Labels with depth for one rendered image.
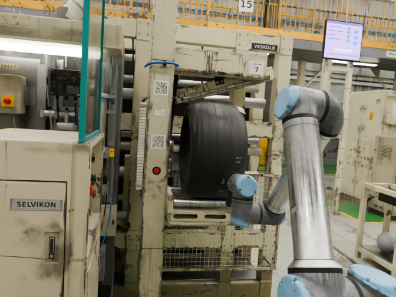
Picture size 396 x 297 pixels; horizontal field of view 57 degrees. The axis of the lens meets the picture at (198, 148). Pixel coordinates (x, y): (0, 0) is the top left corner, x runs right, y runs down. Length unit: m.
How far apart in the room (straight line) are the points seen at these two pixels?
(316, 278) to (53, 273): 0.78
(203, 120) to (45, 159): 0.92
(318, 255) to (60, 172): 0.78
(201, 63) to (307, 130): 1.25
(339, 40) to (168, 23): 4.11
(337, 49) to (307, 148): 4.73
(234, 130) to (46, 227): 1.05
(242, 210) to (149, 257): 0.77
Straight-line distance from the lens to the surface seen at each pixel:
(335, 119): 1.28
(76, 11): 2.34
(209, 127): 1.84
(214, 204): 2.00
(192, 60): 2.28
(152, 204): 2.03
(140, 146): 1.98
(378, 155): 6.42
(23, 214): 1.22
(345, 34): 5.91
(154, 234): 2.08
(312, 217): 1.09
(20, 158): 1.20
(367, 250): 4.20
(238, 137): 1.86
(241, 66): 2.34
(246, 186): 1.53
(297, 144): 1.15
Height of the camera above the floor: 1.38
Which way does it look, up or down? 5 degrees down
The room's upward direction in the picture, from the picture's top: 4 degrees clockwise
